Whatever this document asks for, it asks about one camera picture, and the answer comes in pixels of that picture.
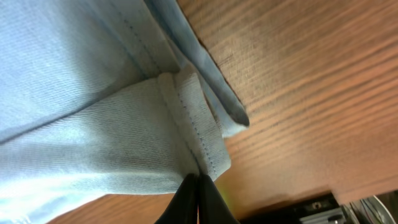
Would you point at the light blue printed t-shirt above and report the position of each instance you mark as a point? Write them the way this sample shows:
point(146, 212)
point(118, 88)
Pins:
point(105, 97)

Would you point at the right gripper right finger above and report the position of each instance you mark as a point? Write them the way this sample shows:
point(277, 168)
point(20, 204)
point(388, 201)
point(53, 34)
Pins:
point(212, 209)

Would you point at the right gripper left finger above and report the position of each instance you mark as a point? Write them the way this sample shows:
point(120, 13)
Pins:
point(183, 207)

